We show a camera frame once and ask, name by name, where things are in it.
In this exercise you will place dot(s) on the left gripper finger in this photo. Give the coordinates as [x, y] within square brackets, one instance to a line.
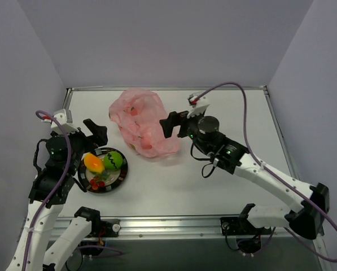
[99, 135]
[81, 179]

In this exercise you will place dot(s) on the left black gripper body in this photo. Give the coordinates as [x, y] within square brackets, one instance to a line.
[87, 138]

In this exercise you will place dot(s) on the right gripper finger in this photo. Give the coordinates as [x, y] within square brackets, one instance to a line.
[168, 125]
[177, 117]

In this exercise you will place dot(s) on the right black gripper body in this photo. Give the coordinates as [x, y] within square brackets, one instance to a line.
[181, 125]

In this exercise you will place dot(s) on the yellow orange fake mango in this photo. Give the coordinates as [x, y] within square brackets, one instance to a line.
[93, 163]

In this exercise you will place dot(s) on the green fake fruit ball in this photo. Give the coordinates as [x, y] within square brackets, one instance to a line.
[113, 161]

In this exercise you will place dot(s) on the pink plastic bag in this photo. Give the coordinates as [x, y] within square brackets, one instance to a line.
[137, 113]

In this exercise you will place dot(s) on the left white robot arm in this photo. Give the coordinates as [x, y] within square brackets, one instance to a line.
[49, 193]

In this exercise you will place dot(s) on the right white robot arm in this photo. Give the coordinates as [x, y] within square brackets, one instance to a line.
[305, 204]

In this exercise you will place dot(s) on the black rimmed round plate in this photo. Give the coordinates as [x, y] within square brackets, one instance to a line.
[116, 177]

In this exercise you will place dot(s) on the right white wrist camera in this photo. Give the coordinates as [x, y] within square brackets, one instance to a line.
[197, 107]

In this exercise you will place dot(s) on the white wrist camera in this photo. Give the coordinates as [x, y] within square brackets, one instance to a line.
[64, 117]
[197, 107]

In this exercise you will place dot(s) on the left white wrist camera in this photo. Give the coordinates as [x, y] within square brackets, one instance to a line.
[64, 117]

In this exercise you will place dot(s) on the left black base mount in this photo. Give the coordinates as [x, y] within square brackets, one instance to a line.
[97, 239]

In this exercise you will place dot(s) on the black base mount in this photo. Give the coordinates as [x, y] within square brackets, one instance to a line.
[97, 239]
[241, 236]

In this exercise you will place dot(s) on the aluminium front rail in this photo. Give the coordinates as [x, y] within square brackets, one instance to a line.
[168, 227]

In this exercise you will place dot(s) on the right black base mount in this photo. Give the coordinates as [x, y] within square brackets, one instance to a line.
[241, 236]

